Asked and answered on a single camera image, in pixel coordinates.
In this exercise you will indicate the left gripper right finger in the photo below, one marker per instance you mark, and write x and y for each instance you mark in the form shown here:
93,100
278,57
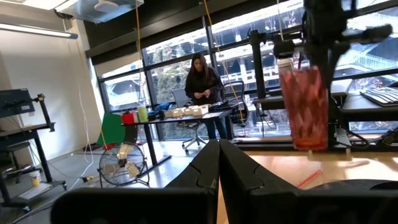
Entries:
280,205

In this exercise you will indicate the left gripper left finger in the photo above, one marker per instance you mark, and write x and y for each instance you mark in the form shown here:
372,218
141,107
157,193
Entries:
140,205

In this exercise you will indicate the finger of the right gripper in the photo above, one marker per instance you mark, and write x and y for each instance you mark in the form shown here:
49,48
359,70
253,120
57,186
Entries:
315,56
335,56

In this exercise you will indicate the orange faceted plastic tumbler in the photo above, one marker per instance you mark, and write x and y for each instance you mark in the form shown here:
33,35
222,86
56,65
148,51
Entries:
304,118

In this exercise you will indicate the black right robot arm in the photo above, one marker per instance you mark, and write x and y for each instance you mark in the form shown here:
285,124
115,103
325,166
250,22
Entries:
323,9

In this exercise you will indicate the white cylindrical container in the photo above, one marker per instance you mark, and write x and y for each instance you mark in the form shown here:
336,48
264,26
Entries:
285,63

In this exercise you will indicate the black floor fan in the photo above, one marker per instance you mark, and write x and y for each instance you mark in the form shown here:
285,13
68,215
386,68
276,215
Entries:
122,163

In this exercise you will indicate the black computer keyboard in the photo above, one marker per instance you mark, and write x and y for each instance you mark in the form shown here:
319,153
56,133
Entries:
382,96

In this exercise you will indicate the grey desk with keyboard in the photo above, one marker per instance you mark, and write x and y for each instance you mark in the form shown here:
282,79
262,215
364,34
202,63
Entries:
367,110

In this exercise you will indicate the round dark woven placemat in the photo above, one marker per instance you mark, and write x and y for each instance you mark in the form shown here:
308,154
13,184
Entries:
342,185

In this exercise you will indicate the green board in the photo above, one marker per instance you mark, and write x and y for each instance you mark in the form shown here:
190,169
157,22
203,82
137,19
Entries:
112,129

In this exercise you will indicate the red cup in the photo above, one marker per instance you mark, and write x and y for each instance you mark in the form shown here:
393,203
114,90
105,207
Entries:
127,119

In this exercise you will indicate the light green cup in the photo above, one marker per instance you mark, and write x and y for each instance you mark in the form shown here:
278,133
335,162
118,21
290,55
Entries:
143,114

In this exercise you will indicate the black office chair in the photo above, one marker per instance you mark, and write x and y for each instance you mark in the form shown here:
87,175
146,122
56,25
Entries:
239,109

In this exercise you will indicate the white cardboard box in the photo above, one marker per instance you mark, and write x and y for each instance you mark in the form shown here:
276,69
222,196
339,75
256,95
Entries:
200,110
188,111
178,112
169,113

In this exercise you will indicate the long black desk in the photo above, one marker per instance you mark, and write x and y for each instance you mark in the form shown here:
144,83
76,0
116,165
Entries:
186,119

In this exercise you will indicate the blue bag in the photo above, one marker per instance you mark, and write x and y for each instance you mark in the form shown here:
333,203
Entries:
162,107

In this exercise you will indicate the person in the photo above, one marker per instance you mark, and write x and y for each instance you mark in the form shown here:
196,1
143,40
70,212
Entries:
203,84

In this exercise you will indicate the grey office chair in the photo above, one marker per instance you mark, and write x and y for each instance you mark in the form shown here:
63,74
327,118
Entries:
180,96

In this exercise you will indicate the black equipment cart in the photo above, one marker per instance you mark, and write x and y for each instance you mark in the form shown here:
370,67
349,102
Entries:
18,130

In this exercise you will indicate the long ceiling light bar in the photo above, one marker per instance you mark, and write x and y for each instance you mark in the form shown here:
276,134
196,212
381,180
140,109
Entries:
37,31

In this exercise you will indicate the black aluminium table frame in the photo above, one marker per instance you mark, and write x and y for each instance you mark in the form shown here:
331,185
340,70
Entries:
270,144

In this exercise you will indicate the window wall with black frames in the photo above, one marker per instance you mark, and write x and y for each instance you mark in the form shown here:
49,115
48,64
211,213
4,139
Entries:
174,74

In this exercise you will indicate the rectangular silver ceiling duct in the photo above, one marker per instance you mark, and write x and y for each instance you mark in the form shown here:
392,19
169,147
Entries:
102,11

